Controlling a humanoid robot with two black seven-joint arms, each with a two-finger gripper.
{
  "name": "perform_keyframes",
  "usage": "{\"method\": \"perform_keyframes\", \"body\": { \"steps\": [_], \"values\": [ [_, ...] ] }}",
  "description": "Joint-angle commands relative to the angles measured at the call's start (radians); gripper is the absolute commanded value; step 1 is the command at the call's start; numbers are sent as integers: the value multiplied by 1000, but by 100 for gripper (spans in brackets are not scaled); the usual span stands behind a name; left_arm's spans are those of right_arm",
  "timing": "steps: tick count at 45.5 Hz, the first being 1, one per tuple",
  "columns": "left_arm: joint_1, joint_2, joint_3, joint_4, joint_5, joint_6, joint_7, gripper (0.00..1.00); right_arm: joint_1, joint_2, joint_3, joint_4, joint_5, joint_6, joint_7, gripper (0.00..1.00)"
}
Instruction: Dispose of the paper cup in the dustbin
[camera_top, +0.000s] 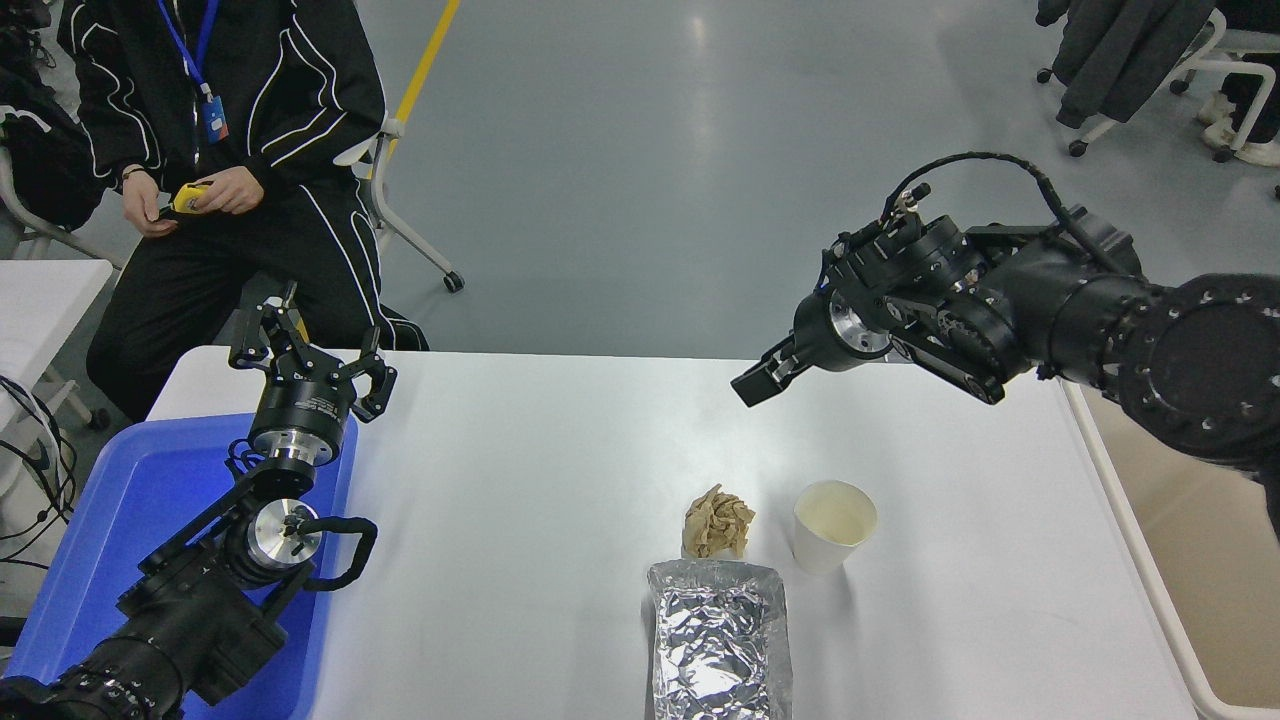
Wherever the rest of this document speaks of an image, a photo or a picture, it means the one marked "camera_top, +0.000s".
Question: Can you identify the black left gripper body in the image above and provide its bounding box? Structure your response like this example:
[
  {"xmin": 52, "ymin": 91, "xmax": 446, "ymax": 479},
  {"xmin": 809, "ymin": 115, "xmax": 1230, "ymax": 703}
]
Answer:
[{"xmin": 249, "ymin": 370, "xmax": 359, "ymax": 443}]

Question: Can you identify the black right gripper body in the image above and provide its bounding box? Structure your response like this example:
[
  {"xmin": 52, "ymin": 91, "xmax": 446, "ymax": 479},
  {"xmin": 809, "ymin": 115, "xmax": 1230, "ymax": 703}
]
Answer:
[{"xmin": 793, "ymin": 290, "xmax": 863, "ymax": 375}]

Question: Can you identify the white paper cup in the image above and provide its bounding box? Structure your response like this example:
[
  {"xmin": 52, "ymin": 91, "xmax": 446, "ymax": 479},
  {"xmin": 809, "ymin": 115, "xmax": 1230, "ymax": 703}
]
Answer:
[{"xmin": 793, "ymin": 480, "xmax": 880, "ymax": 577}]

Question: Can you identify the crumpled tan paper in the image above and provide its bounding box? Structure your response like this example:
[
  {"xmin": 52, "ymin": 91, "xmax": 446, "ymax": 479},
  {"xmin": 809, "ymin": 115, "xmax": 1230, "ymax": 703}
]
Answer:
[{"xmin": 683, "ymin": 484, "xmax": 757, "ymax": 561}]

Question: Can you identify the person's left hand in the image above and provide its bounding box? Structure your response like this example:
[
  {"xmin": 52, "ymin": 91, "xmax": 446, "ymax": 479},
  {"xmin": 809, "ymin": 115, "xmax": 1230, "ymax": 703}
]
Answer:
[{"xmin": 189, "ymin": 164, "xmax": 265, "ymax": 217}]

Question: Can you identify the person's right hand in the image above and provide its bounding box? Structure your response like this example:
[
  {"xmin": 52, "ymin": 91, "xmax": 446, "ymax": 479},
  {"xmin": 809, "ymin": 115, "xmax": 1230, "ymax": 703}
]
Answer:
[{"xmin": 119, "ymin": 169, "xmax": 180, "ymax": 240}]

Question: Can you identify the white wheeled chair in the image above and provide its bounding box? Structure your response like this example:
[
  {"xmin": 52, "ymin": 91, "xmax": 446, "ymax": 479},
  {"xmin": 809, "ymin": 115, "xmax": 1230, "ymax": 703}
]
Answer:
[
  {"xmin": 335, "ymin": 115, "xmax": 467, "ymax": 294},
  {"xmin": 1170, "ymin": 28, "xmax": 1280, "ymax": 165},
  {"xmin": 1037, "ymin": 10, "xmax": 1237, "ymax": 159}
]

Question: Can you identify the blue plastic tray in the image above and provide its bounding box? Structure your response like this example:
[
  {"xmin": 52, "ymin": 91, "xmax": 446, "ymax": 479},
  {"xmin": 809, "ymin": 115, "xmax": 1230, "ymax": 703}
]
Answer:
[{"xmin": 5, "ymin": 412, "xmax": 359, "ymax": 720}]

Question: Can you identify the white side table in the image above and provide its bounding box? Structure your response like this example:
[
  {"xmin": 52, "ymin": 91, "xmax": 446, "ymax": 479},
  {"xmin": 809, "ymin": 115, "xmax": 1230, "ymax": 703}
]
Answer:
[{"xmin": 0, "ymin": 258, "xmax": 116, "ymax": 433}]

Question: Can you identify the person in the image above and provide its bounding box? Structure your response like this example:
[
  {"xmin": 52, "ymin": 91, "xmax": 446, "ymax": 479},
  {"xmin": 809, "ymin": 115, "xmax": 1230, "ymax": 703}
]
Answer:
[
  {"xmin": 56, "ymin": 0, "xmax": 431, "ymax": 421},
  {"xmin": 0, "ymin": 0, "xmax": 109, "ymax": 233},
  {"xmin": 1198, "ymin": 0, "xmax": 1280, "ymax": 168}
]

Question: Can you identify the silver foil tray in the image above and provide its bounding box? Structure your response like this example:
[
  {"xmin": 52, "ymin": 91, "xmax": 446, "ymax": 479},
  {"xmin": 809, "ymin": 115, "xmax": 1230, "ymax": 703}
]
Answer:
[{"xmin": 647, "ymin": 558, "xmax": 795, "ymax": 720}]

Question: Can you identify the dark grey coat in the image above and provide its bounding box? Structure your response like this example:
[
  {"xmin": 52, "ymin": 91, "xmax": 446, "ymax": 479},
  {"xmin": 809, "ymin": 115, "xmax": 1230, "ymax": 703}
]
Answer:
[{"xmin": 1035, "ymin": 0, "xmax": 1217, "ymax": 130}]

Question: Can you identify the large pale bin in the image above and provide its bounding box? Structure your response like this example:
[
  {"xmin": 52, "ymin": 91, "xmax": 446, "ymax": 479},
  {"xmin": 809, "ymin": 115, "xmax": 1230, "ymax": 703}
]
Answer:
[{"xmin": 1060, "ymin": 380, "xmax": 1280, "ymax": 720}]

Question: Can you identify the blue lanyard with badge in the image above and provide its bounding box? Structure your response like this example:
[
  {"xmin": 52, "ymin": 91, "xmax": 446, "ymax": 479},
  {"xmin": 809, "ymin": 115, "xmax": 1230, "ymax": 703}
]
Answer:
[{"xmin": 157, "ymin": 0, "xmax": 231, "ymax": 145}]

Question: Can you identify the black cable bundle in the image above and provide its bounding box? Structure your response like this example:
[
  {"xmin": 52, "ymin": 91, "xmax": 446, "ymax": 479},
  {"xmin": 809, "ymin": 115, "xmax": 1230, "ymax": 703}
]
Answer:
[{"xmin": 0, "ymin": 375, "xmax": 80, "ymax": 573}]

